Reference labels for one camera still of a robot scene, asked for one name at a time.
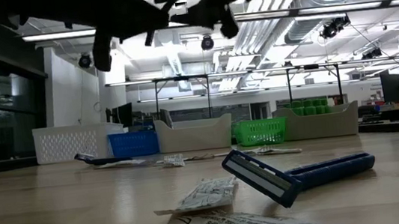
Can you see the white lattice basket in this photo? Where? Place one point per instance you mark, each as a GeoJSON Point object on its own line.
{"type": "Point", "coordinates": [75, 141]}

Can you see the brown flat strip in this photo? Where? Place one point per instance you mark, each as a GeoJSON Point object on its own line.
{"type": "Point", "coordinates": [199, 157]}

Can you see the green plastic basket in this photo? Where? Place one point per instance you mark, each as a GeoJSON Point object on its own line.
{"type": "Point", "coordinates": [260, 131]}

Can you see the black hanging camera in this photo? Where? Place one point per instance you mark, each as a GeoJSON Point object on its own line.
{"type": "Point", "coordinates": [207, 43]}
{"type": "Point", "coordinates": [84, 61]}

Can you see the overhead light bar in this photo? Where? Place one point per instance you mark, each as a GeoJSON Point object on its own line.
{"type": "Point", "coordinates": [62, 35]}

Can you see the black metal rig frame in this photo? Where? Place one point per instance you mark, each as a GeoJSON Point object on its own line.
{"type": "Point", "coordinates": [180, 78]}
{"type": "Point", "coordinates": [339, 84]}

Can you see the white paper strip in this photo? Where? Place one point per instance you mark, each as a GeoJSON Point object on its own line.
{"type": "Point", "coordinates": [227, 153]}

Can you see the beige plastic bin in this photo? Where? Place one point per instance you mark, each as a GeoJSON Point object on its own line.
{"type": "Point", "coordinates": [321, 124]}
{"type": "Point", "coordinates": [194, 135]}

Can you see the blue plastic basket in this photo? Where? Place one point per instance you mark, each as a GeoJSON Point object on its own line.
{"type": "Point", "coordinates": [133, 144]}

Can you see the black ceiling spotlights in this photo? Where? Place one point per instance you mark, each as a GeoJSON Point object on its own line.
{"type": "Point", "coordinates": [371, 53]}
{"type": "Point", "coordinates": [335, 26]}

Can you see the dark blue disposable razor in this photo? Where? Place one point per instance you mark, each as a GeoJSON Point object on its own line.
{"type": "Point", "coordinates": [114, 159]}

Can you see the small white printed packet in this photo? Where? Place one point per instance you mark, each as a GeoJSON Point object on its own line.
{"type": "Point", "coordinates": [173, 161]}

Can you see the printed wipe packet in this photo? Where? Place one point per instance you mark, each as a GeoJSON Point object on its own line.
{"type": "Point", "coordinates": [209, 195]}

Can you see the dark office chair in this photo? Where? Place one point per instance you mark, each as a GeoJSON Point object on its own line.
{"type": "Point", "coordinates": [165, 117]}

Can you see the white wrapper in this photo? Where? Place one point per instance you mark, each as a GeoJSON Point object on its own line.
{"type": "Point", "coordinates": [279, 150]}
{"type": "Point", "coordinates": [130, 163]}

